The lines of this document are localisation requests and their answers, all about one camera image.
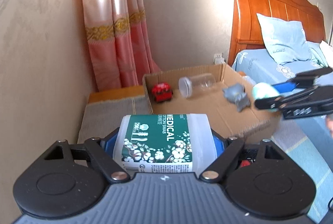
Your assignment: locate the mint green egg toy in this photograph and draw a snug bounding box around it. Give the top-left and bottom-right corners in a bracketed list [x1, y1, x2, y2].
[252, 83, 280, 100]

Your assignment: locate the grey animal figurine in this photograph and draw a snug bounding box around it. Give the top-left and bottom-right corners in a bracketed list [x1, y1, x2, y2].
[222, 83, 251, 113]

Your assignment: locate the white cotton swab container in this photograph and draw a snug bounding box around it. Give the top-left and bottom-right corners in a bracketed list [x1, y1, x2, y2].
[113, 114, 217, 176]

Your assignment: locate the clear plastic jar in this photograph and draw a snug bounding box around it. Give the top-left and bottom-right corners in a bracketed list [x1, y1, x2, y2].
[178, 73, 216, 98]

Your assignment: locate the red toy train car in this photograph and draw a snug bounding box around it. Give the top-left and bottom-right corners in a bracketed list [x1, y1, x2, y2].
[151, 83, 173, 103]

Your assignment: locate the black toy train car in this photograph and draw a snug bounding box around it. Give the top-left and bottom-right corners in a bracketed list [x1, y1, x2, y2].
[238, 149, 257, 168]

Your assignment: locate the checked table cloth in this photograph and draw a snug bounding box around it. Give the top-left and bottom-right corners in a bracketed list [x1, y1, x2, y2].
[77, 75, 333, 224]

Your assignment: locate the blue floral bed sheet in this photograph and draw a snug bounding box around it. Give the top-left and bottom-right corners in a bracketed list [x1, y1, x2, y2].
[231, 40, 333, 151]

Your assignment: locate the light blue pillow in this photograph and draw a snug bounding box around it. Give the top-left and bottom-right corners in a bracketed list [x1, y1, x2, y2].
[256, 13, 312, 65]

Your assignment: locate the open cardboard box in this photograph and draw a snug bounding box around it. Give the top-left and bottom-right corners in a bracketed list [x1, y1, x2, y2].
[143, 64, 281, 144]

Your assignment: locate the wooden bedside table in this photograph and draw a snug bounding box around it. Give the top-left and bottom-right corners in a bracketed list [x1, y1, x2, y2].
[87, 71, 248, 105]

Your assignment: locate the pink patterned curtain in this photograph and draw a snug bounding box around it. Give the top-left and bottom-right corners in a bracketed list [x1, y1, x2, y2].
[82, 0, 160, 91]

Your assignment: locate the wooden bed headboard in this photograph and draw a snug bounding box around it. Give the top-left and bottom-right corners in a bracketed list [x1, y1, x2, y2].
[227, 0, 326, 66]

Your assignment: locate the white wall socket charger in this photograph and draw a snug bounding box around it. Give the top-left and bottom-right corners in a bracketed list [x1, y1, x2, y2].
[213, 53, 225, 65]

